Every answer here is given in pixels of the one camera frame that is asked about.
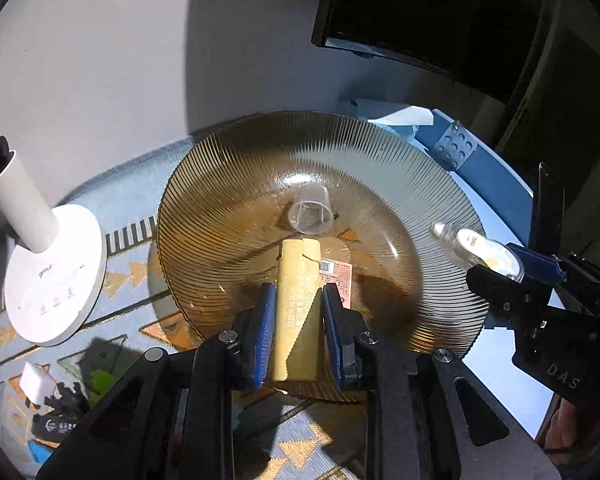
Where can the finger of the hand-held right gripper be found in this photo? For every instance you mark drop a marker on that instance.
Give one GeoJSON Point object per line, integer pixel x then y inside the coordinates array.
{"type": "Point", "coordinates": [537, 262]}
{"type": "Point", "coordinates": [500, 295]}

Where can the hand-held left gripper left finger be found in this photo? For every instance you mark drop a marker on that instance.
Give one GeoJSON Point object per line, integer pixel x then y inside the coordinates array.
{"type": "Point", "coordinates": [262, 340]}

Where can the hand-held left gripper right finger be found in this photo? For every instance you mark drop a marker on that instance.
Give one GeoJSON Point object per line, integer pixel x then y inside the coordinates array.
{"type": "Point", "coordinates": [332, 340]}

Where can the yellow lighter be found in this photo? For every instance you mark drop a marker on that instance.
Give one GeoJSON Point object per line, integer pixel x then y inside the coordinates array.
{"type": "Point", "coordinates": [295, 310]}

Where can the small clear glass bottle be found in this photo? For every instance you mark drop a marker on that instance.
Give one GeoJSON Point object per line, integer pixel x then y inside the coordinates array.
{"type": "Point", "coordinates": [485, 252]}

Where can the amber ribbed glass plate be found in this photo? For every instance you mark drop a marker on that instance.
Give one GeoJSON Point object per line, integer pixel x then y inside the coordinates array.
{"type": "Point", "coordinates": [380, 185]}

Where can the black figurine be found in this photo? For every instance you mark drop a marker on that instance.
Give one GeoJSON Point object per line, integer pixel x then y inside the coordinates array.
{"type": "Point", "coordinates": [65, 402]}

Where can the white charger adapter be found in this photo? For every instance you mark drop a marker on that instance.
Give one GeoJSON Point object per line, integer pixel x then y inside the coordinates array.
{"type": "Point", "coordinates": [36, 384]}

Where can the black smartphone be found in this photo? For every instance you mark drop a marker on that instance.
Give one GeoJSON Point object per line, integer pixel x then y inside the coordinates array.
{"type": "Point", "coordinates": [550, 205]}

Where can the red label card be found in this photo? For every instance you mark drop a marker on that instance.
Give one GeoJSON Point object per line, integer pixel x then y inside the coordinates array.
{"type": "Point", "coordinates": [337, 275]}

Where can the small clear plastic cup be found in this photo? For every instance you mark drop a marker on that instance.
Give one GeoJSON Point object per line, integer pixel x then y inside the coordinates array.
{"type": "Point", "coordinates": [307, 212]}

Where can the green small object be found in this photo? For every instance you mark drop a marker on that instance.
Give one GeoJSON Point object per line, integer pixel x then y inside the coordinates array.
{"type": "Point", "coordinates": [100, 382]}

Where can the light blue tissue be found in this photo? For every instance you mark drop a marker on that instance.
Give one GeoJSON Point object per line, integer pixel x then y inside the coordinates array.
{"type": "Point", "coordinates": [395, 117]}

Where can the white desk lamp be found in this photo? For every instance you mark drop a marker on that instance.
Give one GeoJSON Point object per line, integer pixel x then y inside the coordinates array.
{"type": "Point", "coordinates": [55, 280]}

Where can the black round printed object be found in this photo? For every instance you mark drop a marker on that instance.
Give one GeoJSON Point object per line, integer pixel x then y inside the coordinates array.
{"type": "Point", "coordinates": [55, 427]}

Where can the black monitor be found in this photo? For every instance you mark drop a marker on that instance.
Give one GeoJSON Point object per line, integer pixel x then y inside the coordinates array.
{"type": "Point", "coordinates": [430, 15]}

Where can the blue desk back rail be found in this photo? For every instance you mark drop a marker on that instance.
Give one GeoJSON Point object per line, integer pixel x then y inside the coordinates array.
{"type": "Point", "coordinates": [490, 177]}

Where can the grey metal bracket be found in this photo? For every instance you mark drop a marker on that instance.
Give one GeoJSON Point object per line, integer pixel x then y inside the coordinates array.
{"type": "Point", "coordinates": [455, 145]}

